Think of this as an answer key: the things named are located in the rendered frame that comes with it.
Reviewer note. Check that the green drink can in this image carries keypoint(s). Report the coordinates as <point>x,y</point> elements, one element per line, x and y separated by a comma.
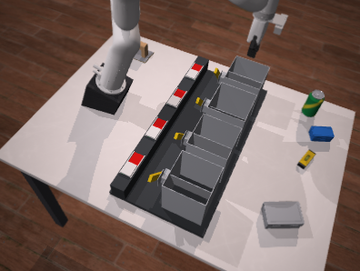
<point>313,103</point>

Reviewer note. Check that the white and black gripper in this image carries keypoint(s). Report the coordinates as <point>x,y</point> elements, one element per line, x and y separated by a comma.
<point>256,34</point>

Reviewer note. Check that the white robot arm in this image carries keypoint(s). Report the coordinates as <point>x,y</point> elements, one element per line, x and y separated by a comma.
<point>127,41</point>

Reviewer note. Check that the grey flat case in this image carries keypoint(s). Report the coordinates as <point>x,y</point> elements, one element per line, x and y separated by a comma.
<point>285,214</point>

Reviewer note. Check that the blue box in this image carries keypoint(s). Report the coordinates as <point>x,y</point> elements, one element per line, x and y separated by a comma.
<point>321,133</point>

